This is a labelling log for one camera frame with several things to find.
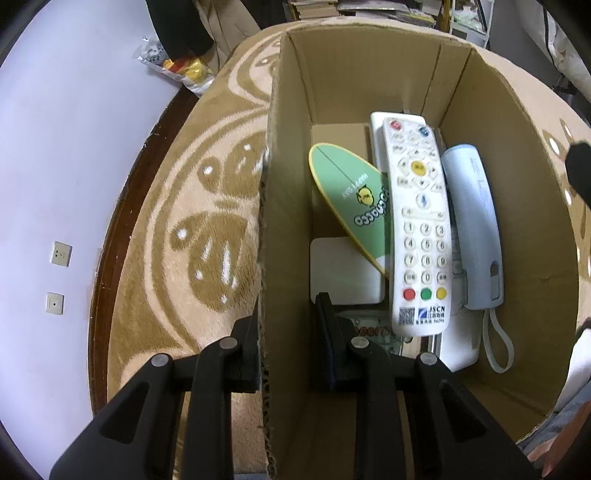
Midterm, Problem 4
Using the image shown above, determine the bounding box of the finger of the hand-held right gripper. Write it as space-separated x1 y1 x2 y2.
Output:
564 142 591 208

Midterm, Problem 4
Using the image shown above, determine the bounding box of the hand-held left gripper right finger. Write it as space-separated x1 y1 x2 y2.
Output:
314 292 539 480

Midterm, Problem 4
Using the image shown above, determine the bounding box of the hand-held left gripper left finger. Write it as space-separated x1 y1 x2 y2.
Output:
48 314 262 480

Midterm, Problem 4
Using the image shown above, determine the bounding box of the cartoon print earbuds case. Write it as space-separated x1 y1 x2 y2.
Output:
339 310 414 356

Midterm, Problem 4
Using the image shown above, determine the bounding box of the white square case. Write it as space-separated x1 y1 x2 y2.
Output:
309 237 386 305

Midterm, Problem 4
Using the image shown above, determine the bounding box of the pale blue power bank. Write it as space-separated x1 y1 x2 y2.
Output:
440 144 515 374

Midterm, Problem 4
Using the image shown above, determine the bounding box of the white square charger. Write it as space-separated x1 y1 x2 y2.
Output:
431 258 485 372

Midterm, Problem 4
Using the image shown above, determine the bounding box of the white remote control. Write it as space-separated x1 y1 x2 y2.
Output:
379 116 451 340

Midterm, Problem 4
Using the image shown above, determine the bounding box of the cardboard box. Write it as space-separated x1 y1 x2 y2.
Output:
256 18 580 480

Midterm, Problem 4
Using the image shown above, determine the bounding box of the white trolley cart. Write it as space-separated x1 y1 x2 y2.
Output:
445 0 495 49

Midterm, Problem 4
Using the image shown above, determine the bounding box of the beige brown printed blanket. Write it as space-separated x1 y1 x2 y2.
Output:
90 18 591 480

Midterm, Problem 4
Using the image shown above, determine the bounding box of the white power socket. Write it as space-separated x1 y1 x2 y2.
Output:
51 241 73 267

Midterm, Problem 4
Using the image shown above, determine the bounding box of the person's grey clothing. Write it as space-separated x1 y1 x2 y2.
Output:
522 392 591 446

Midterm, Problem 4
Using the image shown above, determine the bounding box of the yellow red snack packet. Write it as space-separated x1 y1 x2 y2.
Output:
161 55 218 95

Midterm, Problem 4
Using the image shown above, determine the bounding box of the white plastic bag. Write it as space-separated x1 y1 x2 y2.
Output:
133 39 174 70

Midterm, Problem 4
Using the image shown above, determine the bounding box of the beige coat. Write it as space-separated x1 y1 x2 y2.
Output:
194 0 287 61

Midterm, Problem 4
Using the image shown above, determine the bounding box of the black coat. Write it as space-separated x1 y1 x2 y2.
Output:
145 0 215 56

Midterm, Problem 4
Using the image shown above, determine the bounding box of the dark wooden bed frame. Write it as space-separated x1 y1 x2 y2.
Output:
87 80 204 416

